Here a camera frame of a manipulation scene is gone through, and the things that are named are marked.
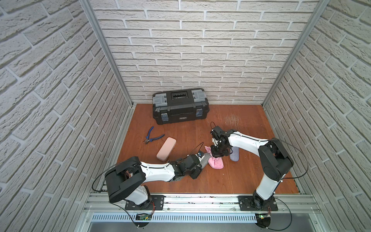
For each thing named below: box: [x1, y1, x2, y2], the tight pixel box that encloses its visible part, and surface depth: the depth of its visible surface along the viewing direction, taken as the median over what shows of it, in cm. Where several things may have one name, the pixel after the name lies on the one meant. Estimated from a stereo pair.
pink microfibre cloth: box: [204, 145, 225, 170], surface depth 87 cm
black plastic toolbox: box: [152, 87, 210, 125], surface depth 100 cm
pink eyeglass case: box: [156, 136, 177, 162], surface depth 93 cm
